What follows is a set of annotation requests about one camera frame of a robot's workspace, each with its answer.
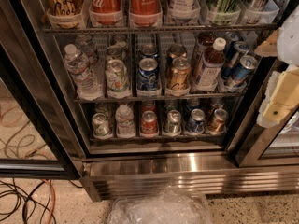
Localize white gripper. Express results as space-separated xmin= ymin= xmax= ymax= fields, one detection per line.
xmin=253 ymin=28 xmax=299 ymax=129

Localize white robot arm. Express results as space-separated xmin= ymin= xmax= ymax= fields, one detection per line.
xmin=254 ymin=6 xmax=299 ymax=128

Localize front blue Red Bull can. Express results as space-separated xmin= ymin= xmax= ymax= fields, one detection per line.
xmin=225 ymin=55 xmax=257 ymax=88

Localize middle Red Bull can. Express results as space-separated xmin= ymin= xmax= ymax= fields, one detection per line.
xmin=221 ymin=41 xmax=249 ymax=80

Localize right glass fridge door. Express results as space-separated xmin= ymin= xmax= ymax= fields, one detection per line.
xmin=231 ymin=58 xmax=299 ymax=167

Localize glass fridge door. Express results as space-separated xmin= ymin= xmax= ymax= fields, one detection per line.
xmin=0 ymin=44 xmax=82 ymax=181
xmin=231 ymin=58 xmax=299 ymax=167

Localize gold can bottom shelf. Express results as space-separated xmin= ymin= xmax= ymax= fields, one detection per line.
xmin=207 ymin=108 xmax=228 ymax=133

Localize blue can bottom shelf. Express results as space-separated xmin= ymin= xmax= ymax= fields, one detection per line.
xmin=185 ymin=109 xmax=206 ymax=133

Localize front gold LaCroix can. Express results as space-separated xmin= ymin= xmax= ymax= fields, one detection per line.
xmin=166 ymin=57 xmax=191 ymax=91

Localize rear gold LaCroix can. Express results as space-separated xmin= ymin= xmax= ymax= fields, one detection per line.
xmin=166 ymin=44 xmax=187 ymax=63

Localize white labelled bottle top shelf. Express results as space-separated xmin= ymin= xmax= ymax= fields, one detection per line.
xmin=169 ymin=0 xmax=195 ymax=21

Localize silver green can bottom shelf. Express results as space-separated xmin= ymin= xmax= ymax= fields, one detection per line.
xmin=164 ymin=109 xmax=181 ymax=134

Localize front blue Pepsi can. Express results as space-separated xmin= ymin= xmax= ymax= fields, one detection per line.
xmin=137 ymin=58 xmax=159 ymax=91

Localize blue pepsi can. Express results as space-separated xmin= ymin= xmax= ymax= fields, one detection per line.
xmin=138 ymin=44 xmax=159 ymax=60
xmin=137 ymin=58 xmax=159 ymax=91

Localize rear blue Pepsi can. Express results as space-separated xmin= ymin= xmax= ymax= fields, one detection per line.
xmin=138 ymin=44 xmax=159 ymax=60

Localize stainless steel fridge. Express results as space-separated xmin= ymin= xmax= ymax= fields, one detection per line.
xmin=0 ymin=0 xmax=298 ymax=202

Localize red can bottom shelf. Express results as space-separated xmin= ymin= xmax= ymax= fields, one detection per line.
xmin=140 ymin=111 xmax=158 ymax=134

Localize right Coca-Cola can top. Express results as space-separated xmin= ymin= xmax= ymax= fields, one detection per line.
xmin=130 ymin=0 xmax=159 ymax=26

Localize coca-cola can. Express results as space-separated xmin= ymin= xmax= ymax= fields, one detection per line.
xmin=130 ymin=0 xmax=159 ymax=26
xmin=92 ymin=0 xmax=121 ymax=25

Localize small water bottle bottom shelf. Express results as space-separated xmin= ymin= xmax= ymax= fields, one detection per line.
xmin=115 ymin=105 xmax=135 ymax=138

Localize left Coca-Cola can top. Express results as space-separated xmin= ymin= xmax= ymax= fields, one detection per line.
xmin=92 ymin=0 xmax=121 ymax=25

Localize front water bottle middle shelf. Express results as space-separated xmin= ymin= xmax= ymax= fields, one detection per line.
xmin=64 ymin=44 xmax=103 ymax=101

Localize rear water bottle middle shelf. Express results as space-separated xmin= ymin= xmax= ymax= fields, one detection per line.
xmin=75 ymin=34 xmax=98 ymax=64

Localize left glass fridge door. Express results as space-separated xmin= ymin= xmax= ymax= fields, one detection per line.
xmin=0 ymin=44 xmax=82 ymax=181

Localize brown tea bottle white cap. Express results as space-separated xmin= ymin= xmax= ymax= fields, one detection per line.
xmin=194 ymin=37 xmax=226 ymax=91

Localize clear plastic bag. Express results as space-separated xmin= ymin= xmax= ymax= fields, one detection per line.
xmin=107 ymin=187 xmax=212 ymax=224

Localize orange cable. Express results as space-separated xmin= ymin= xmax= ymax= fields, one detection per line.
xmin=41 ymin=179 xmax=57 ymax=224

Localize black cables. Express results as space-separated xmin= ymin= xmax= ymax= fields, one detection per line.
xmin=0 ymin=177 xmax=57 ymax=224

